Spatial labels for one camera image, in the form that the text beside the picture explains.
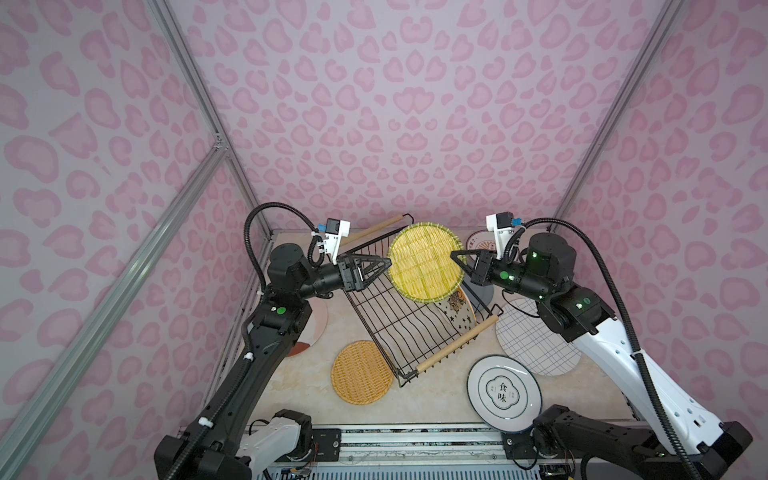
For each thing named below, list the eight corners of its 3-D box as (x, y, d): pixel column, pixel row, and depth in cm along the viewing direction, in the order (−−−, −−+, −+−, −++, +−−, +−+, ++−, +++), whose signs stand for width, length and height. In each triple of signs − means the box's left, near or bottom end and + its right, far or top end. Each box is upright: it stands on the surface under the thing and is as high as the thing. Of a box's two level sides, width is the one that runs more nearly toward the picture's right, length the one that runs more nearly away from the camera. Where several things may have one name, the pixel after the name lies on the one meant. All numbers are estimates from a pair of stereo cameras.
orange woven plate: (328, 405, 81) (326, 403, 80) (336, 343, 92) (335, 340, 91) (393, 405, 81) (393, 403, 79) (393, 343, 92) (393, 340, 90)
